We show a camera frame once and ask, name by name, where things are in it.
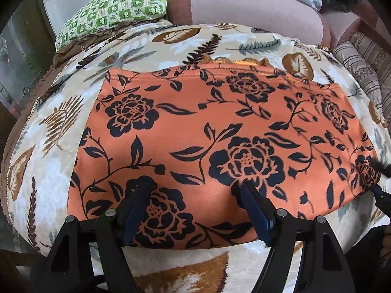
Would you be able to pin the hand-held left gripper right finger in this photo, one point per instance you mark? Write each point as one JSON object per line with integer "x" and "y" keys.
{"x": 256, "y": 216}

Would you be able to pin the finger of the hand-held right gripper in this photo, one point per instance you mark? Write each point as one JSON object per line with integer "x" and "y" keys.
{"x": 381, "y": 168}
{"x": 383, "y": 204}

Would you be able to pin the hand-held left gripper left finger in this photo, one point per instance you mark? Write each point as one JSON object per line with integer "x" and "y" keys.
{"x": 134, "y": 216}

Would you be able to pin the orange floral shirt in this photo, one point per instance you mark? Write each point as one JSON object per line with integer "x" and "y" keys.
{"x": 195, "y": 128}

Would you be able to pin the leaf print blanket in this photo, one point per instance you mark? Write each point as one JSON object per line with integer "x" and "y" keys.
{"x": 55, "y": 164}

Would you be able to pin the small striped cushion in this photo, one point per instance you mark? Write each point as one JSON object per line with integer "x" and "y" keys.
{"x": 357, "y": 70}

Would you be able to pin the small pink bolster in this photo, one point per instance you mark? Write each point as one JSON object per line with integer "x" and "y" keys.
{"x": 340, "y": 27}

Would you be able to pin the brown sofa backrest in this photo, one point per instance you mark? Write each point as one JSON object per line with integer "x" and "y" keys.
{"x": 371, "y": 21}

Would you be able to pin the wooden glass door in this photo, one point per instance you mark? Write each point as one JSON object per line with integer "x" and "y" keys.
{"x": 18, "y": 55}

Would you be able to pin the large pink bolster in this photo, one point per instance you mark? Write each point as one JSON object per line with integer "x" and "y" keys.
{"x": 244, "y": 9}

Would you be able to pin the green checkered pillow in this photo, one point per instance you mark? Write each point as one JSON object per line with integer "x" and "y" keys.
{"x": 107, "y": 9}

